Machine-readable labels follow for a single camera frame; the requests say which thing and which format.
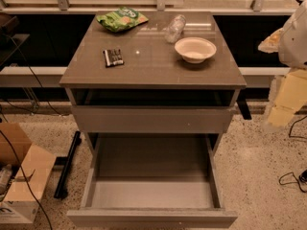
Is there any grey drawer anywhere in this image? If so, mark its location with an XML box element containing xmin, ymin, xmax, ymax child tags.
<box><xmin>72</xmin><ymin>105</ymin><xmax>233</xmax><ymax>134</ymax></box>
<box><xmin>67</xmin><ymin>134</ymin><xmax>238</xmax><ymax>229</ymax></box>

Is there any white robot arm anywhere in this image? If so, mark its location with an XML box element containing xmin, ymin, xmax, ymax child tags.
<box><xmin>258</xmin><ymin>0</ymin><xmax>307</xmax><ymax>127</ymax></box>

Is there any grey drawer cabinet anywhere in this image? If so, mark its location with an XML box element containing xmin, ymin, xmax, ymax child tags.
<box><xmin>60</xmin><ymin>11</ymin><xmax>246</xmax><ymax>155</ymax></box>

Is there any grey top drawer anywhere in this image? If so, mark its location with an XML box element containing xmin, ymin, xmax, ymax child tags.
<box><xmin>72</xmin><ymin>105</ymin><xmax>233</xmax><ymax>134</ymax></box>

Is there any black table leg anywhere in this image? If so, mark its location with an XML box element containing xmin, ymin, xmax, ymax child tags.
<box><xmin>237</xmin><ymin>100</ymin><xmax>251</xmax><ymax>120</ymax></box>

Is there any white bowl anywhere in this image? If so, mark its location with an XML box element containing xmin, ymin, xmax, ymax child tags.
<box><xmin>175</xmin><ymin>37</ymin><xmax>217</xmax><ymax>64</ymax></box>

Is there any clear plastic bottle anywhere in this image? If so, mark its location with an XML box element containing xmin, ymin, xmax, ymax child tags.
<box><xmin>165</xmin><ymin>14</ymin><xmax>186</xmax><ymax>43</ymax></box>

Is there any black snack packet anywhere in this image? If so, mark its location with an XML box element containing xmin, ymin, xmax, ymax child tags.
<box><xmin>103</xmin><ymin>49</ymin><xmax>124</xmax><ymax>67</ymax></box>

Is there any green snack bag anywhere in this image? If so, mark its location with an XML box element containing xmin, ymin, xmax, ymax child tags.
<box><xmin>96</xmin><ymin>7</ymin><xmax>149</xmax><ymax>33</ymax></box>

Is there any black metal bar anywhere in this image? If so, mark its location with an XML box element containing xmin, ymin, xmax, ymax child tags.
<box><xmin>54</xmin><ymin>131</ymin><xmax>82</xmax><ymax>199</ymax></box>

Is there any cardboard box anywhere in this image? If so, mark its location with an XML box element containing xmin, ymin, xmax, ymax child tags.
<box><xmin>0</xmin><ymin>123</ymin><xmax>56</xmax><ymax>224</ymax></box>

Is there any black cable on right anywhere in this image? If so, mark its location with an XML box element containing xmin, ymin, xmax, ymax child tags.
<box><xmin>278</xmin><ymin>115</ymin><xmax>307</xmax><ymax>194</ymax></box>

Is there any black cable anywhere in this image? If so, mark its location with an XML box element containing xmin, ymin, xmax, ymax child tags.
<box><xmin>0</xmin><ymin>32</ymin><xmax>65</xmax><ymax>230</ymax></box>
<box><xmin>278</xmin><ymin>115</ymin><xmax>307</xmax><ymax>194</ymax></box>

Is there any black cable on left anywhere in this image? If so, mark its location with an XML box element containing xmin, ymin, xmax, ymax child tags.
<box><xmin>0</xmin><ymin>32</ymin><xmax>65</xmax><ymax>230</ymax></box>

